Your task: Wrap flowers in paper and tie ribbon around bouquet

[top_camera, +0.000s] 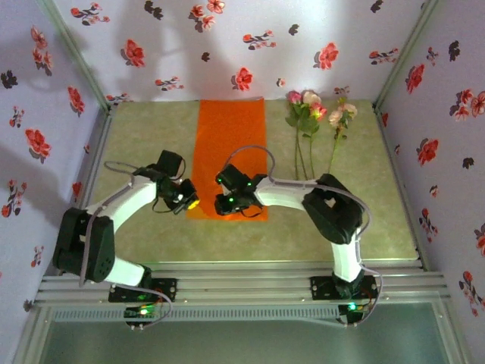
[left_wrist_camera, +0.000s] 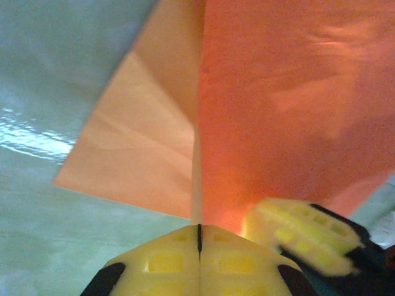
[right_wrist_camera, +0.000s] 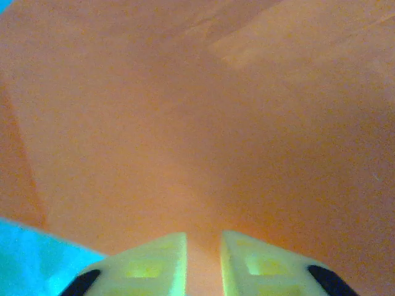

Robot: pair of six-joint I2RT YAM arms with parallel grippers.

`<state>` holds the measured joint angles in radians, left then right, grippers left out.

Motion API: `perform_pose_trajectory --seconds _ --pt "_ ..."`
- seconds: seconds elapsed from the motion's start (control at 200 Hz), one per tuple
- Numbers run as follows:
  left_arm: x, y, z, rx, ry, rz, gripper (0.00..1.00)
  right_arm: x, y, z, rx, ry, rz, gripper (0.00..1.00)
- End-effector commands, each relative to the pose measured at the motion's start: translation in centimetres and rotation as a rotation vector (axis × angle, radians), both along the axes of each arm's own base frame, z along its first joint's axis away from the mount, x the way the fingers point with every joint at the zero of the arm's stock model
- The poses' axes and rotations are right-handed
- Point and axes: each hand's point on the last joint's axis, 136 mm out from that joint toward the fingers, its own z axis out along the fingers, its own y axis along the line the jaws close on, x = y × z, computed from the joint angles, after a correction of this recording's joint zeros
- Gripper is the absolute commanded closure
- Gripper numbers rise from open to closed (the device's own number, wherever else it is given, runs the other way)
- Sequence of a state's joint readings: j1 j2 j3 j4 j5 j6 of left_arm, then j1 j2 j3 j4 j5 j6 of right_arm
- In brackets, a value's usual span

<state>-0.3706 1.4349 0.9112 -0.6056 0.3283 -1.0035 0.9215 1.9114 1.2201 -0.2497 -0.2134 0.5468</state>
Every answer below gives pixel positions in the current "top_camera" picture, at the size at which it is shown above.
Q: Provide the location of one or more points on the orange wrapping paper sheet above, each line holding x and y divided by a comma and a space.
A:
227, 132

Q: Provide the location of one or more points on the aluminium side rail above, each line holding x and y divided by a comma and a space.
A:
99, 151
396, 170

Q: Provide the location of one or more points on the cream artificial flower stem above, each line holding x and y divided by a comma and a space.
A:
311, 98

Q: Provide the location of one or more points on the pale peach artificial flower stem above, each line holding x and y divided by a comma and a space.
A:
335, 117

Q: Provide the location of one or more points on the aluminium lower frame post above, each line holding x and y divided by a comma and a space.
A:
30, 337
452, 337

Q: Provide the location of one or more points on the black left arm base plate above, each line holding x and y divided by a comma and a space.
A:
170, 288

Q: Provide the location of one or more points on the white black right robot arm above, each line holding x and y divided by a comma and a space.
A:
284, 193

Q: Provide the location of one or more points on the deep pink artificial flower stem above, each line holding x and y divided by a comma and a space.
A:
319, 111

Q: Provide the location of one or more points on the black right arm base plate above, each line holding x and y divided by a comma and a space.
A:
320, 288

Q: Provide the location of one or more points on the aluminium mounting rail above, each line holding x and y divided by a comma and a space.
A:
242, 282

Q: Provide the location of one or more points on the aluminium corner post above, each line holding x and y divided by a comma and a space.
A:
76, 57
404, 57

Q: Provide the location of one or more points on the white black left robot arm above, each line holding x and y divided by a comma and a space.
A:
125, 204

